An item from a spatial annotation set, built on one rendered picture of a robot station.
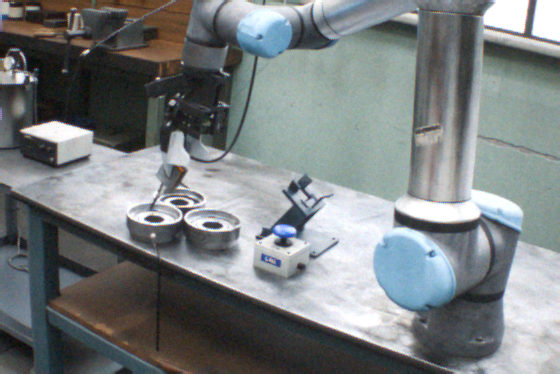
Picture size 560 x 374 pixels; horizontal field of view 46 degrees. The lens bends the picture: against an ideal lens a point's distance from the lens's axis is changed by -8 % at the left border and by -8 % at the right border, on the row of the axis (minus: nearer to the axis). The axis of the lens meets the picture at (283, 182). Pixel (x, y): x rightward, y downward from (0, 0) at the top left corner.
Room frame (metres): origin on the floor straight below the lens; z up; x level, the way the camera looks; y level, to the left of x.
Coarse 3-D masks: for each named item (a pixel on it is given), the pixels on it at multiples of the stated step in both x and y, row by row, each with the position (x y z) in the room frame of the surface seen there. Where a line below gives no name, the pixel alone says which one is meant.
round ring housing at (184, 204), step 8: (168, 192) 1.34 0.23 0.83; (176, 192) 1.35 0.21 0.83; (184, 192) 1.35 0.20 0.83; (192, 192) 1.35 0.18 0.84; (168, 200) 1.31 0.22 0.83; (176, 200) 1.32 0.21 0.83; (184, 200) 1.32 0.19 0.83; (200, 200) 1.33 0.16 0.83; (184, 208) 1.25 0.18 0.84; (192, 208) 1.26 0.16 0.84; (184, 216) 1.25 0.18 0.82
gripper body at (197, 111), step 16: (192, 80) 1.19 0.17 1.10; (208, 80) 1.17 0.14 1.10; (224, 80) 1.18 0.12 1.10; (176, 96) 1.20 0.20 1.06; (192, 96) 1.19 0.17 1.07; (208, 96) 1.17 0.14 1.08; (176, 112) 1.18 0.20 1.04; (192, 112) 1.16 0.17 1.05; (208, 112) 1.16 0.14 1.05; (192, 128) 1.17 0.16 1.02; (208, 128) 1.19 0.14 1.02; (224, 128) 1.21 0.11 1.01
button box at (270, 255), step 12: (264, 240) 1.14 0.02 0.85; (276, 240) 1.13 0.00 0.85; (288, 240) 1.14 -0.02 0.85; (300, 240) 1.15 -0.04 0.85; (264, 252) 1.11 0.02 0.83; (276, 252) 1.10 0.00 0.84; (288, 252) 1.10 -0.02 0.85; (300, 252) 1.12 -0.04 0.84; (264, 264) 1.11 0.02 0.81; (276, 264) 1.10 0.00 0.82; (288, 264) 1.09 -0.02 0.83; (300, 264) 1.11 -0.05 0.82; (288, 276) 1.09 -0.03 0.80
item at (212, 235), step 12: (192, 216) 1.24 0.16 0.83; (204, 216) 1.25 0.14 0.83; (216, 216) 1.26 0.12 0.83; (228, 216) 1.25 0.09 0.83; (192, 228) 1.17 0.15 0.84; (204, 228) 1.19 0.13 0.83; (216, 228) 1.23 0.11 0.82; (240, 228) 1.21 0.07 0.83; (192, 240) 1.18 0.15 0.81; (204, 240) 1.16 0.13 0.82; (216, 240) 1.16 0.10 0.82; (228, 240) 1.17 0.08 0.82
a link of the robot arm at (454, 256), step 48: (432, 0) 0.84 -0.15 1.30; (480, 0) 0.83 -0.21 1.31; (432, 48) 0.84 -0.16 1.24; (480, 48) 0.85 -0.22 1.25; (432, 96) 0.84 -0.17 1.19; (432, 144) 0.83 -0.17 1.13; (432, 192) 0.82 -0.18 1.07; (384, 240) 0.83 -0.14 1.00; (432, 240) 0.80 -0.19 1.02; (480, 240) 0.86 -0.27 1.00; (384, 288) 0.83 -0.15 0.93; (432, 288) 0.78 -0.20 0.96
